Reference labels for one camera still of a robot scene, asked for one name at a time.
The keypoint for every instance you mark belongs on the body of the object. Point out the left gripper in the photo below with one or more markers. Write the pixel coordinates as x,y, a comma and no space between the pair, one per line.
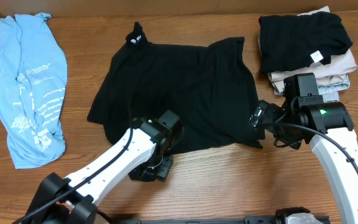
153,173

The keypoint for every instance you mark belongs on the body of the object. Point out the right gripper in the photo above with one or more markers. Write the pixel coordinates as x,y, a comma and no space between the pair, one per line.
272,111

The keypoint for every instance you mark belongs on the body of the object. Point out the black t-shirt with logo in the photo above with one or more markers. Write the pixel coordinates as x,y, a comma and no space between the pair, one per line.
209,88

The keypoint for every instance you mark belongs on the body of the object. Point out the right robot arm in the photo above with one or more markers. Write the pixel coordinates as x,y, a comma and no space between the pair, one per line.
326,127

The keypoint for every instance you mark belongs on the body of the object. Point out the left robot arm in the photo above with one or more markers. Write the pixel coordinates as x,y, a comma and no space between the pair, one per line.
141,154

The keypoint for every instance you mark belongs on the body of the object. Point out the folded light denim garment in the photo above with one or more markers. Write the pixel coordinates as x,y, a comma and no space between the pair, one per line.
329,87

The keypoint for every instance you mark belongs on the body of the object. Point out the folded black garment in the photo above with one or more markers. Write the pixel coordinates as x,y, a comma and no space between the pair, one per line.
290,42

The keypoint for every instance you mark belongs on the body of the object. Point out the folded beige garment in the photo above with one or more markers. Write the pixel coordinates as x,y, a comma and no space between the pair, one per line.
340,64

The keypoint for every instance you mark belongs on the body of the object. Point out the light blue printed t-shirt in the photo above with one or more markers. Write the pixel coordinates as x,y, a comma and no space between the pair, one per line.
33,79

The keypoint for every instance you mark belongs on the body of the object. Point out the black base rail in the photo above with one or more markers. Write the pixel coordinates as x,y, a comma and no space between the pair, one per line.
292,215

